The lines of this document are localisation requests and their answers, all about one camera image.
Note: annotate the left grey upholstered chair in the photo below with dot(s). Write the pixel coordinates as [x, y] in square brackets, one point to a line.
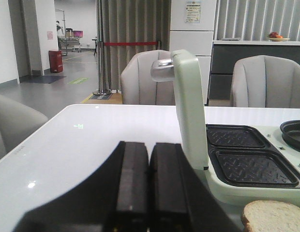
[137, 85]

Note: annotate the mint green sandwich maker lid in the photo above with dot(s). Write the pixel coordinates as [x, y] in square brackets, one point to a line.
[182, 68]

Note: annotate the mint green breakfast maker base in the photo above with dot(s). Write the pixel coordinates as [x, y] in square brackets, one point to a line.
[245, 165]

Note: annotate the grey and white counter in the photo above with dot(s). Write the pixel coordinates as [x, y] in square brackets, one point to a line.
[225, 55]

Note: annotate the white cabinet column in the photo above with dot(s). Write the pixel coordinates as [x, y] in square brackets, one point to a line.
[195, 38]

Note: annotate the white bread slice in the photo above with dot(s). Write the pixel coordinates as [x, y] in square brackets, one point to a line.
[271, 216]

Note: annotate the grey curtain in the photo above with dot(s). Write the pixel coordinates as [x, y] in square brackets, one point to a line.
[121, 21]

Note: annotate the grey chair at table side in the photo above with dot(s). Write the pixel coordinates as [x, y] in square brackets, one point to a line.
[17, 122]

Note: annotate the right grey upholstered chair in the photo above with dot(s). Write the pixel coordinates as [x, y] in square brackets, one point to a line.
[266, 82]

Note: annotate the black round frying pan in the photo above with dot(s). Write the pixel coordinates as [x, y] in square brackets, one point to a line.
[291, 133]

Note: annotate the grey upholstered chair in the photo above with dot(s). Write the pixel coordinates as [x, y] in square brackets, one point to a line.
[137, 85]
[266, 82]

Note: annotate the background metal cart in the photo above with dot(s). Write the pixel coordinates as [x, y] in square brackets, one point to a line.
[70, 40]

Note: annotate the chrome stanchion post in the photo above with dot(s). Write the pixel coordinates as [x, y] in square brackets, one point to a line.
[102, 90]

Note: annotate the red barrier belt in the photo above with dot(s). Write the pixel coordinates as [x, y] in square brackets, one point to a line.
[131, 44]

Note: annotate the wall poster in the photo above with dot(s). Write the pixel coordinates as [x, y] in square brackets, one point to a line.
[192, 12]

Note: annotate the fruit plate on counter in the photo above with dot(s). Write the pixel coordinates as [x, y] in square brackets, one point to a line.
[276, 37]

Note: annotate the pink paper wall notice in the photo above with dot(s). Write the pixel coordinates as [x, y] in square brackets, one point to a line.
[50, 35]

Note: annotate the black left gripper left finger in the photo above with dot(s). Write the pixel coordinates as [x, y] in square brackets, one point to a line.
[114, 198]

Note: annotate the red waste bin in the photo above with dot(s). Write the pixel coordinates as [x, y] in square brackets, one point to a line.
[55, 61]

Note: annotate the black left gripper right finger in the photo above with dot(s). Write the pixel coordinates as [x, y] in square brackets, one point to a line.
[180, 201]

